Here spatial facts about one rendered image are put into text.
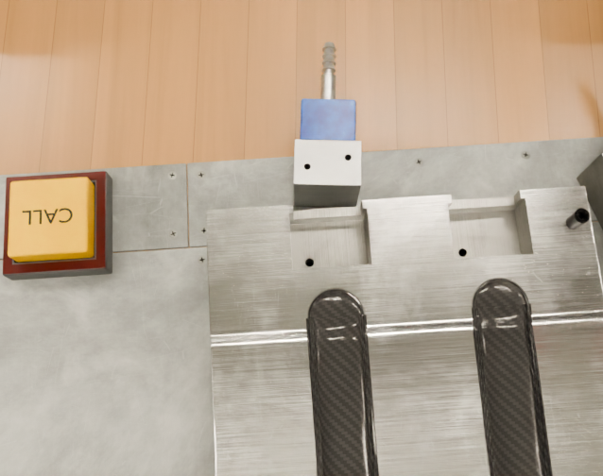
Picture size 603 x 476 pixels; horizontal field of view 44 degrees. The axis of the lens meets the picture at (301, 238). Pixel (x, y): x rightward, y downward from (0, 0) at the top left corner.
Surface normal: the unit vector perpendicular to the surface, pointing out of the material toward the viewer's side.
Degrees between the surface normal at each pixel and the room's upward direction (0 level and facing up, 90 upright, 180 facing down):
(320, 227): 0
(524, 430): 8
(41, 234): 0
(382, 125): 0
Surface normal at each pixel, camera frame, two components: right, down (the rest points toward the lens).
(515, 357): -0.15, -0.19
